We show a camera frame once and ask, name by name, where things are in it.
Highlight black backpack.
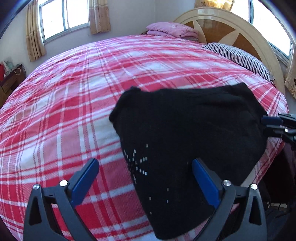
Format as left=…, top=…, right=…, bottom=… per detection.
left=265, top=202, right=296, bottom=241

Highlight left beige curtain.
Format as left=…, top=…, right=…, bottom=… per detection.
left=25, top=1, right=46, bottom=62

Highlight striped pillow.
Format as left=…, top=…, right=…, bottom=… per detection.
left=202, top=43, right=275, bottom=83

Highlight right beige curtain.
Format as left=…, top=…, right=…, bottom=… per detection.
left=88, top=0, right=111, bottom=35

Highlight folded pink blanket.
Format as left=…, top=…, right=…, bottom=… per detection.
left=147, top=22, right=199, bottom=42

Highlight red gift bag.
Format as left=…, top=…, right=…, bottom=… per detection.
left=0, top=63, right=6, bottom=81

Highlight cream and wood headboard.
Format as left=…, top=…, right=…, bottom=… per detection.
left=174, top=7, right=285, bottom=94

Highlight lace curtain at right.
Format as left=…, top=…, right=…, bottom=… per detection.
left=285, top=45, right=296, bottom=99

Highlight red plaid bed sheet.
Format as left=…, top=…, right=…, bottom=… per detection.
left=1, top=35, right=288, bottom=240

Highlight far window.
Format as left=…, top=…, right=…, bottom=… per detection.
left=38, top=0, right=89, bottom=43

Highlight side window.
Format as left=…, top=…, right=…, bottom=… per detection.
left=231, top=0, right=292, bottom=65

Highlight yellow curtain near headboard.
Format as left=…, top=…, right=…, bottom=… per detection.
left=194, top=0, right=234, bottom=11

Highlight beige curtain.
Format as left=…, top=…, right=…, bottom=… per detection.
left=25, top=1, right=46, bottom=62
left=88, top=0, right=111, bottom=35

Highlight black pants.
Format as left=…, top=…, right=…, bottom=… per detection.
left=109, top=83, right=267, bottom=240

